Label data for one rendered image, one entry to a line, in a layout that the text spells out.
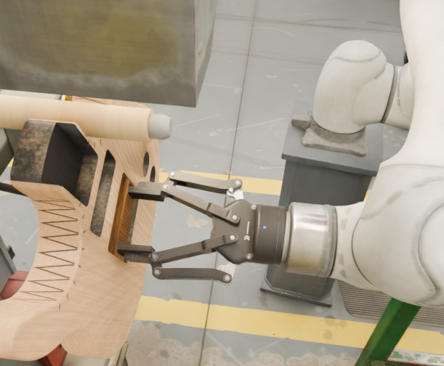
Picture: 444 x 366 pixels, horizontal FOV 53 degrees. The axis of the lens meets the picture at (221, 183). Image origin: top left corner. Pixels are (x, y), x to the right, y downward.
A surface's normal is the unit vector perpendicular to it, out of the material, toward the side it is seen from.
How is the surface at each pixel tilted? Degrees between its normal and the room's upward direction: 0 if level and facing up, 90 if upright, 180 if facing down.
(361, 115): 94
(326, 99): 88
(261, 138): 0
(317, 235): 34
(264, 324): 0
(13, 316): 43
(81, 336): 93
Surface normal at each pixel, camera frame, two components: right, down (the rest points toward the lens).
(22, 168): -0.04, -0.23
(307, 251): -0.10, 0.26
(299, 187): -0.25, 0.67
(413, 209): -0.78, -0.53
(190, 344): 0.03, -0.71
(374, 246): -1.00, 0.07
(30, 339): 0.99, 0.10
